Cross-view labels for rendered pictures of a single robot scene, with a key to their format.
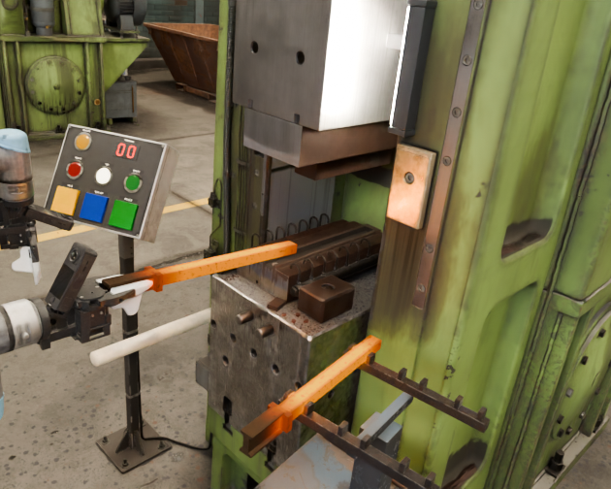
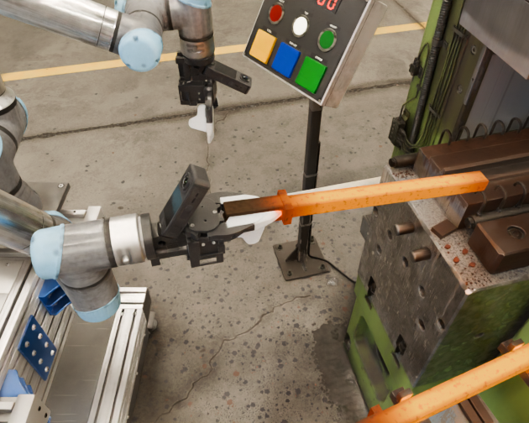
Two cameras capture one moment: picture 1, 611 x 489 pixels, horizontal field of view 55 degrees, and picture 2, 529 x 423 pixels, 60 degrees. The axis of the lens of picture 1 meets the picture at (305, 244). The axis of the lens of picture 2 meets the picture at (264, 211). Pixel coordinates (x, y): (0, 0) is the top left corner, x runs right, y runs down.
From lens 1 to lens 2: 0.51 m
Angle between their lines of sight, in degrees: 34
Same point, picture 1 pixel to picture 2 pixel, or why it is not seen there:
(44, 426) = not seen: hidden behind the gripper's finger
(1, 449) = not seen: hidden behind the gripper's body
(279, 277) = (458, 199)
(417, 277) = not seen: outside the picture
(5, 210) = (185, 66)
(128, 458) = (293, 268)
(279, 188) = (499, 74)
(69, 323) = (180, 245)
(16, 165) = (193, 22)
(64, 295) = (170, 223)
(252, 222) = (452, 107)
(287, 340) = (442, 276)
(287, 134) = (526, 25)
